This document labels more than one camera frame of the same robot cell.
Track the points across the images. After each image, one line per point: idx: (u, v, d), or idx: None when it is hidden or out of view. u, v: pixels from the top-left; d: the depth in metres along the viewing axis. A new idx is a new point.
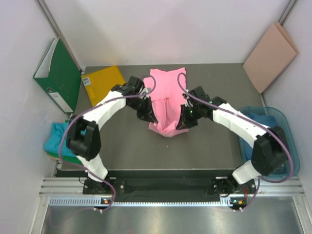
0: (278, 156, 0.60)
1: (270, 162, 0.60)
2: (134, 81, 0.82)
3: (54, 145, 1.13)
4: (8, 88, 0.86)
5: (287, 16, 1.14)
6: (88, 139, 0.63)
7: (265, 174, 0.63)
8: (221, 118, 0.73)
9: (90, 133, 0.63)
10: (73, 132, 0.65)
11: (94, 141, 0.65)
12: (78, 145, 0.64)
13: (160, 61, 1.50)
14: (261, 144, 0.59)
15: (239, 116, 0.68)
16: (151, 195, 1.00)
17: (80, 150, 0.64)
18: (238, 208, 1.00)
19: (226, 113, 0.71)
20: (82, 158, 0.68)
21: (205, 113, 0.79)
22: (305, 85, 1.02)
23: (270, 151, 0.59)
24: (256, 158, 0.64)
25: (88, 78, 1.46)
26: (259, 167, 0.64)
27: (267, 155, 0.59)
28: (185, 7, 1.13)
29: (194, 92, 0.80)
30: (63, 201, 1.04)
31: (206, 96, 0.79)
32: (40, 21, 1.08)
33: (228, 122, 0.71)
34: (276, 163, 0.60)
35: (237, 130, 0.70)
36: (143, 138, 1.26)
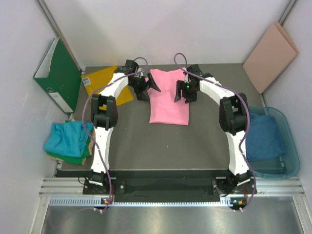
0: (237, 116, 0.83)
1: (230, 119, 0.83)
2: (129, 63, 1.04)
3: (54, 145, 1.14)
4: (8, 88, 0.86)
5: (287, 16, 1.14)
6: (110, 109, 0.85)
7: (227, 130, 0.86)
8: (204, 87, 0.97)
9: (111, 105, 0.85)
10: (96, 107, 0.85)
11: (114, 111, 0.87)
12: (102, 116, 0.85)
13: (160, 61, 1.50)
14: (224, 102, 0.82)
15: (217, 85, 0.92)
16: (151, 195, 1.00)
17: (104, 120, 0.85)
18: (238, 208, 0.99)
19: (208, 82, 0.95)
20: (102, 128, 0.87)
21: (195, 84, 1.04)
22: (305, 85, 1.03)
23: (230, 111, 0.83)
24: (221, 117, 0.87)
25: (88, 78, 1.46)
26: (223, 125, 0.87)
27: (227, 113, 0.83)
28: (185, 6, 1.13)
29: (191, 68, 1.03)
30: (62, 201, 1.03)
31: (200, 72, 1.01)
32: (40, 21, 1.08)
33: (208, 89, 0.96)
34: (234, 121, 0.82)
35: (213, 96, 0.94)
36: (144, 137, 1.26)
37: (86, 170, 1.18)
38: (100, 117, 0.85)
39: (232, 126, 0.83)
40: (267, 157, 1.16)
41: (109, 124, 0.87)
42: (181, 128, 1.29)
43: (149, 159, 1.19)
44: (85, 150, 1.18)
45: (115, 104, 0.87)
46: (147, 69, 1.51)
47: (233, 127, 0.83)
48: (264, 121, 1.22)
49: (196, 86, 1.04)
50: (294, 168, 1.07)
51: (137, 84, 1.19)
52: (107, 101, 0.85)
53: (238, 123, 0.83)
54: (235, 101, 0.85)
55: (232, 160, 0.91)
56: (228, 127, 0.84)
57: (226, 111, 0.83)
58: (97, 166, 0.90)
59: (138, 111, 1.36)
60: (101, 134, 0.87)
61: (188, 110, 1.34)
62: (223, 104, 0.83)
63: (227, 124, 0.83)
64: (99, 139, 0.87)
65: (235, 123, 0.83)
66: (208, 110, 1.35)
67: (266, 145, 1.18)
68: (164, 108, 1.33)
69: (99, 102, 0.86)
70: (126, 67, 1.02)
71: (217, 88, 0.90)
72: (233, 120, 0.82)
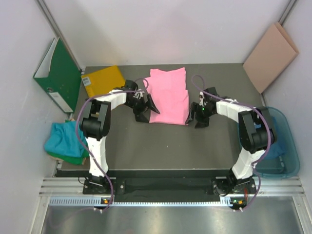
0: (260, 133, 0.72)
1: (252, 136, 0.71)
2: (129, 83, 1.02)
3: (54, 145, 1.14)
4: (8, 88, 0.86)
5: (287, 16, 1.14)
6: (103, 115, 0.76)
7: (249, 149, 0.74)
8: (221, 107, 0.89)
9: (106, 109, 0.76)
10: (88, 111, 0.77)
11: (107, 119, 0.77)
12: (91, 124, 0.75)
13: (160, 61, 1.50)
14: (243, 116, 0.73)
15: (234, 103, 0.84)
16: (151, 195, 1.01)
17: (92, 128, 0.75)
18: (238, 208, 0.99)
19: (224, 101, 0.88)
20: (93, 138, 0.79)
21: (212, 107, 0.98)
22: (305, 86, 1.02)
23: (251, 126, 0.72)
24: (242, 134, 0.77)
25: (88, 78, 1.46)
26: (244, 144, 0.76)
27: (248, 128, 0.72)
28: (185, 6, 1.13)
29: (208, 90, 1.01)
30: (62, 201, 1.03)
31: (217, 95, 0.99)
32: (40, 21, 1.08)
33: (226, 110, 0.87)
34: (257, 138, 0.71)
35: (232, 115, 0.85)
36: (144, 138, 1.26)
37: (86, 170, 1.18)
38: (88, 125, 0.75)
39: (256, 143, 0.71)
40: (266, 157, 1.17)
41: (100, 134, 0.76)
42: (181, 128, 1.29)
43: (149, 159, 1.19)
44: (84, 150, 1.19)
45: (110, 109, 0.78)
46: (147, 69, 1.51)
47: (257, 145, 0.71)
48: None
49: (213, 109, 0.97)
50: (294, 168, 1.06)
51: (136, 105, 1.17)
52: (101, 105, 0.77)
53: (262, 141, 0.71)
54: (256, 116, 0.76)
55: (239, 165, 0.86)
56: (251, 145, 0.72)
57: (246, 126, 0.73)
58: (94, 171, 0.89)
59: None
60: (93, 143, 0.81)
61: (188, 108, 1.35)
62: (242, 118, 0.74)
63: (250, 141, 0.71)
64: (91, 147, 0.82)
65: (259, 140, 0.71)
66: None
67: None
68: (165, 106, 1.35)
69: (92, 107, 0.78)
70: (125, 87, 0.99)
71: (234, 106, 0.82)
72: (256, 136, 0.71)
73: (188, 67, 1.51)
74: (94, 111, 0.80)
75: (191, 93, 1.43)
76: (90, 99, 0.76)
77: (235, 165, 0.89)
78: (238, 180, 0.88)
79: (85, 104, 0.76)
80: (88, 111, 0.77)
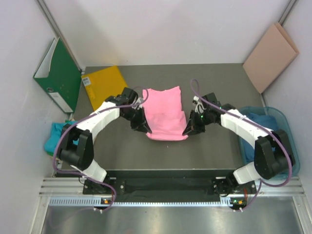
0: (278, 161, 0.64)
1: (270, 164, 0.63)
2: (127, 92, 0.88)
3: (54, 145, 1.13)
4: (8, 87, 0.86)
5: (287, 16, 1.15)
6: (83, 148, 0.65)
7: (267, 178, 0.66)
8: (228, 122, 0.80)
9: (86, 140, 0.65)
10: (66, 142, 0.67)
11: (87, 149, 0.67)
12: (70, 154, 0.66)
13: (160, 62, 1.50)
14: (262, 144, 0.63)
15: (245, 120, 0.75)
16: (151, 195, 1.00)
17: (73, 161, 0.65)
18: (238, 208, 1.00)
19: (233, 116, 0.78)
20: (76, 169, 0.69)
21: (215, 118, 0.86)
22: (305, 86, 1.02)
23: (270, 154, 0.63)
24: (257, 161, 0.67)
25: (88, 78, 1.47)
26: (260, 171, 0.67)
27: (267, 157, 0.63)
28: (185, 6, 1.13)
29: (206, 97, 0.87)
30: (62, 201, 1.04)
31: (217, 102, 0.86)
32: (40, 21, 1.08)
33: (235, 126, 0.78)
34: (276, 167, 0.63)
35: (241, 133, 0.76)
36: (143, 138, 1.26)
37: None
38: (67, 154, 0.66)
39: (276, 172, 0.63)
40: None
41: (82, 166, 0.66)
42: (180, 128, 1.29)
43: (148, 159, 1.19)
44: None
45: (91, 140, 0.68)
46: (147, 69, 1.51)
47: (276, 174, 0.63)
48: (265, 121, 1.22)
49: (217, 120, 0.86)
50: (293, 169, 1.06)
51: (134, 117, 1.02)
52: (80, 135, 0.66)
53: (281, 168, 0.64)
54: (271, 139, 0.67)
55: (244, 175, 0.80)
56: (270, 175, 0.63)
57: (265, 155, 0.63)
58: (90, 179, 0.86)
59: None
60: None
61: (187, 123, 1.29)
62: (259, 146, 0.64)
63: (269, 170, 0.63)
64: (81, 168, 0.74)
65: (278, 168, 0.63)
66: None
67: None
68: (162, 125, 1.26)
69: (71, 135, 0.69)
70: (122, 97, 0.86)
71: (246, 125, 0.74)
72: (276, 164, 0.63)
73: (188, 67, 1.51)
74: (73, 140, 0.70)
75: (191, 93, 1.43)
76: (69, 128, 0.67)
77: (238, 170, 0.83)
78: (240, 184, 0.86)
79: (64, 132, 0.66)
80: (66, 141, 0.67)
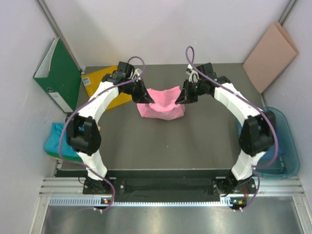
0: (262, 139, 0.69)
1: (254, 141, 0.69)
2: (123, 67, 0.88)
3: (54, 145, 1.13)
4: (8, 87, 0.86)
5: (286, 16, 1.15)
6: (88, 134, 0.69)
7: (249, 153, 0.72)
8: (222, 96, 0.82)
9: (92, 127, 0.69)
10: (72, 129, 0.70)
11: (94, 134, 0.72)
12: (81, 141, 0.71)
13: (160, 62, 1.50)
14: (250, 124, 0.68)
15: (238, 96, 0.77)
16: (151, 195, 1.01)
17: (83, 146, 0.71)
18: (238, 208, 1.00)
19: (227, 91, 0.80)
20: (83, 154, 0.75)
21: (209, 88, 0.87)
22: (305, 85, 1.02)
23: (256, 133, 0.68)
24: (243, 136, 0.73)
25: (88, 78, 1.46)
26: (244, 146, 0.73)
27: (253, 135, 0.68)
28: (185, 7, 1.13)
29: (203, 67, 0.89)
30: (62, 201, 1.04)
31: (213, 72, 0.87)
32: (41, 21, 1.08)
33: (227, 100, 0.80)
34: (259, 145, 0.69)
35: (232, 108, 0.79)
36: (143, 138, 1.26)
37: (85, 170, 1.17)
38: (77, 142, 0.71)
39: (257, 149, 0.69)
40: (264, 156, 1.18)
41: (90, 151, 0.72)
42: (180, 128, 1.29)
43: (148, 159, 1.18)
44: None
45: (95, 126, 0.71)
46: (147, 69, 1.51)
47: (258, 150, 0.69)
48: None
49: (210, 91, 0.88)
50: (294, 168, 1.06)
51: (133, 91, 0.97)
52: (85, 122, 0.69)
53: (264, 146, 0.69)
54: (260, 119, 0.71)
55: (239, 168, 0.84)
56: (252, 149, 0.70)
57: (252, 133, 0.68)
58: (92, 175, 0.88)
59: (136, 109, 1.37)
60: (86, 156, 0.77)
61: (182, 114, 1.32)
62: (247, 125, 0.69)
63: (252, 146, 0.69)
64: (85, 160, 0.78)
65: (261, 145, 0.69)
66: (208, 109, 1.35)
67: None
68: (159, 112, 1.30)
69: (76, 122, 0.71)
70: (119, 72, 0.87)
71: (238, 101, 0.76)
72: (259, 142, 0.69)
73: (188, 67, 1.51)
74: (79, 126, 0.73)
75: None
76: (72, 116, 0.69)
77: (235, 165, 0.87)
78: (238, 181, 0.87)
79: (67, 121, 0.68)
80: (72, 128, 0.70)
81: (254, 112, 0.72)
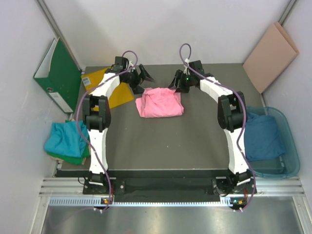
0: (234, 115, 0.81)
1: (227, 116, 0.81)
2: (119, 61, 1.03)
3: (54, 145, 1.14)
4: (9, 88, 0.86)
5: (287, 16, 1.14)
6: (103, 110, 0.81)
7: (224, 127, 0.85)
8: (204, 86, 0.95)
9: (104, 105, 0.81)
10: (88, 108, 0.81)
11: (107, 112, 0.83)
12: (97, 118, 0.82)
13: (160, 62, 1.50)
14: (222, 100, 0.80)
15: (216, 84, 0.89)
16: (151, 195, 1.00)
17: (98, 122, 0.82)
18: (238, 208, 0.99)
19: (207, 81, 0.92)
20: (96, 130, 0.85)
21: (196, 83, 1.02)
22: (305, 85, 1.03)
23: (228, 109, 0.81)
24: (219, 114, 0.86)
25: (88, 78, 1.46)
26: (221, 123, 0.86)
27: (225, 111, 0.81)
28: (185, 6, 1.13)
29: (194, 64, 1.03)
30: (62, 201, 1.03)
31: (202, 69, 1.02)
32: (40, 21, 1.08)
33: (208, 89, 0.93)
34: (231, 119, 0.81)
35: (212, 94, 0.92)
36: (143, 137, 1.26)
37: (86, 169, 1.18)
38: (93, 119, 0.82)
39: (230, 123, 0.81)
40: (268, 157, 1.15)
41: (103, 126, 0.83)
42: (180, 127, 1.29)
43: (148, 159, 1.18)
44: (84, 150, 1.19)
45: (108, 104, 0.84)
46: (147, 69, 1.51)
47: (231, 124, 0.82)
48: (265, 121, 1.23)
49: (197, 85, 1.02)
50: (294, 168, 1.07)
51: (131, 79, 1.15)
52: (99, 100, 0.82)
53: (235, 121, 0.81)
54: (233, 99, 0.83)
55: (232, 160, 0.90)
56: (226, 124, 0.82)
57: (224, 109, 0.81)
58: (95, 168, 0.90)
59: (136, 108, 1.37)
60: (96, 136, 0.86)
61: (180, 109, 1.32)
62: (220, 102, 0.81)
63: (225, 121, 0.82)
64: (94, 142, 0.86)
65: (233, 120, 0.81)
66: (208, 109, 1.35)
67: (266, 145, 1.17)
68: (155, 106, 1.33)
69: (90, 102, 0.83)
70: (116, 66, 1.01)
71: (215, 87, 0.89)
72: (231, 117, 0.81)
73: None
74: (93, 106, 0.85)
75: (191, 93, 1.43)
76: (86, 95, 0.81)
77: (229, 163, 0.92)
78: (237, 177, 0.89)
79: (82, 101, 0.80)
80: (87, 107, 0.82)
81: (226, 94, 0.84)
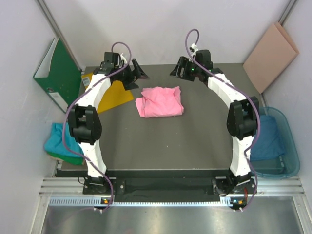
0: (245, 122, 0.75)
1: (239, 124, 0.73)
2: (109, 57, 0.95)
3: (54, 145, 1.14)
4: (9, 88, 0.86)
5: (286, 17, 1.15)
6: (90, 123, 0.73)
7: (234, 134, 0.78)
8: (213, 84, 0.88)
9: (91, 117, 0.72)
10: (75, 121, 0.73)
11: (95, 123, 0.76)
12: (85, 130, 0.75)
13: (160, 62, 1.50)
14: (235, 107, 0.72)
15: (227, 85, 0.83)
16: (151, 195, 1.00)
17: (87, 135, 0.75)
18: (238, 208, 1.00)
19: (218, 80, 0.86)
20: (87, 143, 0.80)
21: (203, 78, 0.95)
22: (306, 85, 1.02)
23: (240, 117, 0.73)
24: (228, 120, 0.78)
25: (88, 78, 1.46)
26: (230, 129, 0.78)
27: (237, 118, 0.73)
28: (185, 6, 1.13)
29: (202, 54, 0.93)
30: (62, 201, 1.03)
31: (210, 63, 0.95)
32: (41, 21, 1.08)
33: (218, 88, 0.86)
34: (242, 127, 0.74)
35: (222, 95, 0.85)
36: (143, 138, 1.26)
37: (85, 170, 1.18)
38: (82, 131, 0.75)
39: (241, 131, 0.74)
40: (267, 157, 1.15)
41: (92, 138, 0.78)
42: (180, 127, 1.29)
43: (148, 159, 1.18)
44: None
45: (96, 113, 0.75)
46: (147, 69, 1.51)
47: (242, 132, 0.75)
48: (265, 121, 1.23)
49: (204, 81, 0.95)
50: (294, 168, 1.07)
51: (124, 75, 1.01)
52: (86, 111, 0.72)
53: (247, 128, 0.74)
54: (246, 104, 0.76)
55: (235, 160, 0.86)
56: (237, 132, 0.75)
57: (236, 116, 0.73)
58: (93, 173, 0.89)
59: (137, 109, 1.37)
60: (87, 147, 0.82)
61: (181, 108, 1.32)
62: (232, 108, 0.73)
63: (236, 129, 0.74)
64: (87, 152, 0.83)
65: (244, 128, 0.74)
66: (208, 109, 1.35)
67: (266, 145, 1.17)
68: (156, 106, 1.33)
69: (77, 113, 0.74)
70: (107, 63, 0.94)
71: (227, 88, 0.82)
72: (243, 125, 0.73)
73: None
74: (80, 115, 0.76)
75: (191, 93, 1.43)
76: (70, 107, 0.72)
77: (232, 164, 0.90)
78: (237, 177, 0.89)
79: (68, 113, 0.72)
80: (74, 119, 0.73)
81: (240, 98, 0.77)
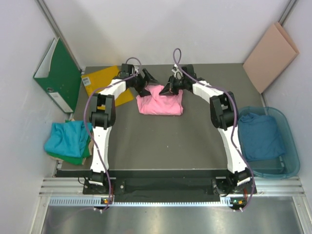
0: (225, 114, 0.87)
1: (219, 115, 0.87)
2: (125, 68, 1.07)
3: (54, 145, 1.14)
4: (8, 87, 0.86)
5: (287, 16, 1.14)
6: (109, 108, 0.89)
7: (218, 126, 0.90)
8: (197, 88, 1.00)
9: (110, 102, 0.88)
10: (95, 106, 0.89)
11: (112, 110, 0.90)
12: (102, 116, 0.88)
13: (160, 62, 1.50)
14: (213, 100, 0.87)
15: (207, 86, 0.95)
16: (151, 195, 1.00)
17: (104, 120, 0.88)
18: (238, 208, 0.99)
19: (199, 84, 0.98)
20: (100, 129, 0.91)
21: (189, 87, 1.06)
22: (305, 85, 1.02)
23: (220, 108, 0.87)
24: (211, 114, 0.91)
25: (88, 78, 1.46)
26: (214, 122, 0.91)
27: (217, 110, 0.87)
28: (185, 6, 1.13)
29: (186, 68, 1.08)
30: (62, 201, 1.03)
31: (194, 74, 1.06)
32: (40, 21, 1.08)
33: (201, 91, 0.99)
34: (223, 118, 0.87)
35: (204, 97, 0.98)
36: (143, 137, 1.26)
37: (86, 170, 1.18)
38: (99, 116, 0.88)
39: (223, 121, 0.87)
40: (267, 157, 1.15)
41: (107, 124, 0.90)
42: (181, 127, 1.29)
43: (148, 159, 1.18)
44: (84, 150, 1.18)
45: (114, 103, 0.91)
46: (147, 69, 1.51)
47: (224, 122, 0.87)
48: (265, 121, 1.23)
49: (190, 90, 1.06)
50: (295, 168, 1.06)
51: (136, 83, 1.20)
52: (106, 98, 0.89)
53: (227, 119, 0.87)
54: (224, 99, 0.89)
55: (229, 160, 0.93)
56: (219, 122, 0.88)
57: (216, 108, 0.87)
58: (96, 166, 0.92)
59: (136, 109, 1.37)
60: (100, 133, 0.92)
61: (181, 108, 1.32)
62: (212, 102, 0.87)
63: (218, 120, 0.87)
64: (97, 139, 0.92)
65: (225, 118, 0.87)
66: (208, 109, 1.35)
67: (266, 146, 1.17)
68: (155, 104, 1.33)
69: (98, 101, 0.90)
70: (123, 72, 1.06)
71: (207, 89, 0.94)
72: (223, 116, 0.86)
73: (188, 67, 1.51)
74: (100, 105, 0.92)
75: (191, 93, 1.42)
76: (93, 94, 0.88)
77: (227, 164, 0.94)
78: (235, 174, 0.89)
79: (90, 99, 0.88)
80: (94, 105, 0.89)
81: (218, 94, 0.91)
